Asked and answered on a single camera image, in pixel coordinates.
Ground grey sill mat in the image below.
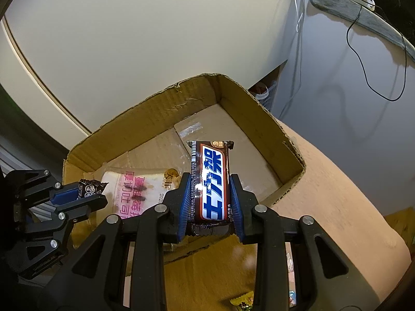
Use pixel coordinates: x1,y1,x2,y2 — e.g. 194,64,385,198
309,0,415,66

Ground yellow snack packet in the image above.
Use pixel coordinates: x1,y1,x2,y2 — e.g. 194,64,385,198
230,291,255,311

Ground white cable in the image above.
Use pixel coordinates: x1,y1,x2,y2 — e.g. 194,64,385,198
293,0,329,106

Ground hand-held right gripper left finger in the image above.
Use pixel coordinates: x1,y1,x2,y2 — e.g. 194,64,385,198
34,172,195,311

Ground cardboard box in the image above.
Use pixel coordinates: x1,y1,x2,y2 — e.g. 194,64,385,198
61,73,307,266

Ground brown chocolate bar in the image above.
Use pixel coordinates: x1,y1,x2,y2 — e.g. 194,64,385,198
186,140,234,236

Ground white plastic jar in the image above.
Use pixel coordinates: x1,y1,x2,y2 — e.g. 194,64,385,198
249,82,271,103

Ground black cable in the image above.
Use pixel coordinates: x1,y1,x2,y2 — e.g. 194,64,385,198
346,5,408,102

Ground sliced bread packet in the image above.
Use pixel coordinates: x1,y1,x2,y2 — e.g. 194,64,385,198
100,167,180,221

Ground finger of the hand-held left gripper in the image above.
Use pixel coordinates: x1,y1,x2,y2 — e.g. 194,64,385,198
6,195,108,280
6,169,81,208

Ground small black candy packet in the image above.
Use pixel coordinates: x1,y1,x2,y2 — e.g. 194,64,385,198
78,179,109,200

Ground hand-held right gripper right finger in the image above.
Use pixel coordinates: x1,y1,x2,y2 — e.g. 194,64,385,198
229,173,380,311

